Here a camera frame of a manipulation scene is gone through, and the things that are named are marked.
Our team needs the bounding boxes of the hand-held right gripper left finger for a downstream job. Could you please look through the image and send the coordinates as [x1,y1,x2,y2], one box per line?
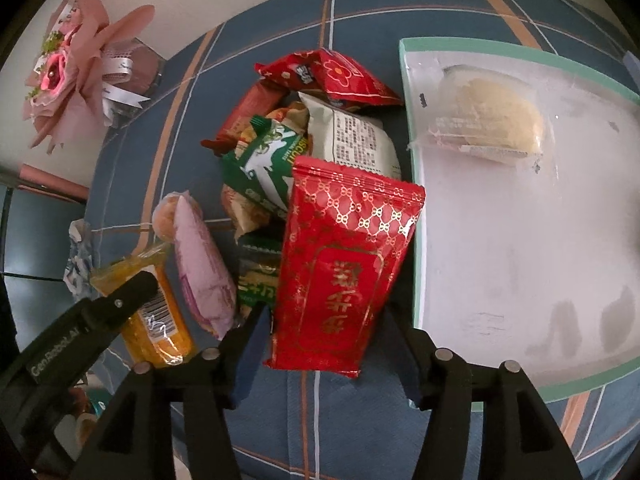
[70,304,274,480]

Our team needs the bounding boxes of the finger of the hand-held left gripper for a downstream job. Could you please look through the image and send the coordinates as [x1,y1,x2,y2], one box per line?
[80,271,159,335]

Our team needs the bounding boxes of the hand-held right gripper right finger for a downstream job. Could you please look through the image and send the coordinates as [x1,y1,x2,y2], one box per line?
[385,305,584,480]

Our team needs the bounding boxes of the yellow snack packet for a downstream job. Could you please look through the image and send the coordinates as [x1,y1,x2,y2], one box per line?
[90,247,197,368]

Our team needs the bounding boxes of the pink snack packet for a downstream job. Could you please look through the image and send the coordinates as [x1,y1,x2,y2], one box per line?
[172,191,238,341]

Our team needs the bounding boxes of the large red gold-patterned packet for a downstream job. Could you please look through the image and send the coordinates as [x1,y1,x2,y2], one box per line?
[262,155,427,378]

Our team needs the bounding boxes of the white tray with green rim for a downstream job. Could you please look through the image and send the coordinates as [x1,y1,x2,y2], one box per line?
[398,37,640,406]

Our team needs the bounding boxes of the green and white biscuit packet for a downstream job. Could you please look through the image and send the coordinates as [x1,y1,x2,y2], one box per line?
[220,115,308,221]

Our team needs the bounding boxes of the beige snack packet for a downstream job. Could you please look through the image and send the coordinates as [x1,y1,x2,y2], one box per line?
[298,91,403,181]

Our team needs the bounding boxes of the large clear-wrapped pale bun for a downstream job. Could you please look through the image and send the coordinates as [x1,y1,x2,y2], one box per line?
[407,64,556,173]

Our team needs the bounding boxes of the small dark green packet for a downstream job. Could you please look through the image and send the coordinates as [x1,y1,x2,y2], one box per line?
[236,232,285,318]

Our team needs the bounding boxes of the blue plaid blanket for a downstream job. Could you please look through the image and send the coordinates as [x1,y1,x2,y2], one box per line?
[82,0,640,480]

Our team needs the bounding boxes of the orange and white snack packet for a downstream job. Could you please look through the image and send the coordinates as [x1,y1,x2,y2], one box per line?
[221,184,288,241]

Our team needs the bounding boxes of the red-brown snack packet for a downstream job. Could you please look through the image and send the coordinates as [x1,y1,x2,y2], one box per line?
[201,82,286,156]

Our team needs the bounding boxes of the pink flower bouquet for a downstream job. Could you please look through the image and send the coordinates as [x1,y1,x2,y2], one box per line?
[21,0,157,150]

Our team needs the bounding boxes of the dark pink gift box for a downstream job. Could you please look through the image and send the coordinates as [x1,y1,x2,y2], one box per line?
[122,37,167,103]

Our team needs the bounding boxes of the red flower-print packet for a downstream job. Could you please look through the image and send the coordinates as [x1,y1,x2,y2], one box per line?
[254,48,405,108]

